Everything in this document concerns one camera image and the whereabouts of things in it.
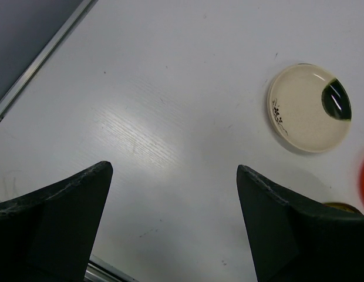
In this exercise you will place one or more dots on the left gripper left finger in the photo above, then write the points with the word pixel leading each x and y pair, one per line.
pixel 48 234

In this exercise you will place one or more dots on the cream plate with black mark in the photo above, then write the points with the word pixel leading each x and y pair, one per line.
pixel 309 108

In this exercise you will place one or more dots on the yellow patterned plate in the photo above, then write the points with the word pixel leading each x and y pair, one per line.
pixel 343 206

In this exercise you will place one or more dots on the metal base rail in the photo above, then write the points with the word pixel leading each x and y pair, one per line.
pixel 100 271

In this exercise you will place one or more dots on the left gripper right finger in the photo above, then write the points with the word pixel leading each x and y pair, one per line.
pixel 294 238

